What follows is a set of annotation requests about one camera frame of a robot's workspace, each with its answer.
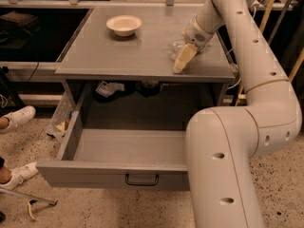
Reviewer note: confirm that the white sneaker upper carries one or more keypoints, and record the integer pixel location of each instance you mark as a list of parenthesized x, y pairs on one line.
[(17, 118)]

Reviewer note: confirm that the white ceramic bowl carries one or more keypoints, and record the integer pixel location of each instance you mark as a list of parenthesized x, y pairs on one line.
[(124, 25)]

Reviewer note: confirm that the yellow wooden ladder frame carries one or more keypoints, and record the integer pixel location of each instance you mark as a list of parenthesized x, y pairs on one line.
[(269, 6)]

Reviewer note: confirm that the grey open top drawer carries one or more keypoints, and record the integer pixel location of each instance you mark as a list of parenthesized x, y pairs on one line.
[(104, 142)]

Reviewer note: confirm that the white sneaker lower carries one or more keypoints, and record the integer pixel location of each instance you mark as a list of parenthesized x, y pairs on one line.
[(11, 178)]

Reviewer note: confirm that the clear plastic bin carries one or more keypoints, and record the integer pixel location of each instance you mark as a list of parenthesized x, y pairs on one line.
[(58, 124)]

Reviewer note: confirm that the grabber tool on floor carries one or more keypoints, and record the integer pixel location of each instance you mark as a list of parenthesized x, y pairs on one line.
[(30, 198)]

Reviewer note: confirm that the black drawer handle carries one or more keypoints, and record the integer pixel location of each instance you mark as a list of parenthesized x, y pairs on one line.
[(141, 180)]

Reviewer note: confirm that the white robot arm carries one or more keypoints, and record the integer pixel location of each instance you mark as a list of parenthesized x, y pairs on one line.
[(221, 140)]

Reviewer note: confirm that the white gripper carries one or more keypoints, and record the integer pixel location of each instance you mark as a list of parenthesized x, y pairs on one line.
[(194, 33)]

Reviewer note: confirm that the grey metal cabinet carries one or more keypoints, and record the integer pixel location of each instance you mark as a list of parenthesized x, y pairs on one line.
[(97, 53)]

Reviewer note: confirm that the white sneaker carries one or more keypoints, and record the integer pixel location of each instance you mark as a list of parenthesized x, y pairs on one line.
[(11, 178), (17, 118)]

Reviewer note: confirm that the clear plastic water bottle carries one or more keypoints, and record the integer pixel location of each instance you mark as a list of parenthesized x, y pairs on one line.
[(174, 48)]

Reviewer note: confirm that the white paper tag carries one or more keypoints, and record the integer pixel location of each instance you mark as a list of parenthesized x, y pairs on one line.
[(108, 89)]

